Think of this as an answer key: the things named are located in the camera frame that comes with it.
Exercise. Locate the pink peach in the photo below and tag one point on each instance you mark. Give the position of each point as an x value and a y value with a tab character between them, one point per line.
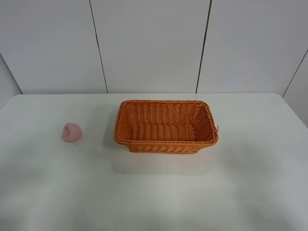
71	132

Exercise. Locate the orange woven wicker basket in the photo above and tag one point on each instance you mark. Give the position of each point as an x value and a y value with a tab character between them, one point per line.
165	126

